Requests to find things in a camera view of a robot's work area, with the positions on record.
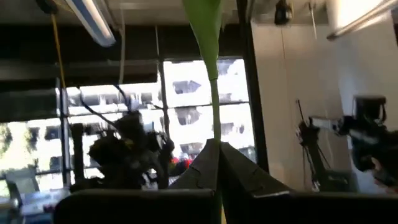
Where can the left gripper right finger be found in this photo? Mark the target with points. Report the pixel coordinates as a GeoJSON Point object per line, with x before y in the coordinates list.
{"type": "Point", "coordinates": [295, 208]}

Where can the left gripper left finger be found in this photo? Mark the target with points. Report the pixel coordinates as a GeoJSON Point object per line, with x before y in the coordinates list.
{"type": "Point", "coordinates": [140, 207]}

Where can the red artificial flower bunch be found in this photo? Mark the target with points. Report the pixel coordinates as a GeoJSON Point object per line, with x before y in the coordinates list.
{"type": "Point", "coordinates": [186, 162]}

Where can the white artificial tulip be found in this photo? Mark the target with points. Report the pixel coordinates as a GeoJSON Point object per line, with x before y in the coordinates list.
{"type": "Point", "coordinates": [206, 37]}

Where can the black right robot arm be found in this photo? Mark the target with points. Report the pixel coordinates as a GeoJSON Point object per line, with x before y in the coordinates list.
{"type": "Point", "coordinates": [130, 155]}

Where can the black pillar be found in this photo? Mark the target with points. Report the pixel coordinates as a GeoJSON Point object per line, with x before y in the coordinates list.
{"type": "Point", "coordinates": [253, 93]}

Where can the fluorescent tube lamp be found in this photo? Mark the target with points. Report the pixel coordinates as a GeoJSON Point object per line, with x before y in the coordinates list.
{"type": "Point", "coordinates": [93, 21]}

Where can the white ceiling light bar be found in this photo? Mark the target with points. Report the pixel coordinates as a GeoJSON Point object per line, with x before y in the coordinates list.
{"type": "Point", "coordinates": [363, 20]}

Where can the black camera rig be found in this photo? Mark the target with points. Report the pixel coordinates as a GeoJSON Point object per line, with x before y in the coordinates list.
{"type": "Point", "coordinates": [370, 146]}

